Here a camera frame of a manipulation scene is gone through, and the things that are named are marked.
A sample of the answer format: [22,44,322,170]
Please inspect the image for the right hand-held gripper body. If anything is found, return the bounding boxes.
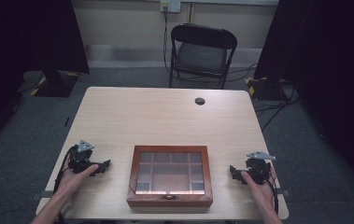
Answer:
[241,150,277,186]

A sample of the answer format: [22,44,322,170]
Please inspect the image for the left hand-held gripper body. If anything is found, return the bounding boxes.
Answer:
[67,139,103,175]

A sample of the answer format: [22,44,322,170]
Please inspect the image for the person's left hand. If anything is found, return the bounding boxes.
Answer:
[56,155,100,202]

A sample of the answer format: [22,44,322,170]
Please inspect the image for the person's right hand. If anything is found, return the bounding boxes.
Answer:
[240,164,279,208]

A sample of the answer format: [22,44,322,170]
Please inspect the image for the wooden box with glass lid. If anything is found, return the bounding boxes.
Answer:
[126,145,214,209]

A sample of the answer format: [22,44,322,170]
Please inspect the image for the black stand base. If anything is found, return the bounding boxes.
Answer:
[244,77,289,102]
[30,70,81,98]

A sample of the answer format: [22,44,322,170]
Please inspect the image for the black curtain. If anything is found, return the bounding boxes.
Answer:
[0,0,91,158]
[253,0,354,202]

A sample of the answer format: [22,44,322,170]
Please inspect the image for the black folding chair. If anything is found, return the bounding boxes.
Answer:
[168,22,238,91]

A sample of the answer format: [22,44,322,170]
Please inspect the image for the left hand-held gripper cable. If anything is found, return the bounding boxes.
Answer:
[52,145,79,224]

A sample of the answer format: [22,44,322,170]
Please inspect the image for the hand-held gripper cable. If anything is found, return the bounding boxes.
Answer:
[52,145,79,224]
[267,172,280,216]

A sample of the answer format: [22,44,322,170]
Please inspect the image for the right hand-held gripper cable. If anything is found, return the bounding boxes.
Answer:
[267,172,280,216]

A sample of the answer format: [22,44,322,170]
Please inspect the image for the black floor cables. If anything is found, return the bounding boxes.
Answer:
[227,63,301,133]

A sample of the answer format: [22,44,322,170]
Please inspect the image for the black wall cable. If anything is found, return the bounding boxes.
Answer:
[163,7,178,78]

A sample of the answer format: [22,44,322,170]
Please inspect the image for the white wall outlet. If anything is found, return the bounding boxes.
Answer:
[160,0,182,14]

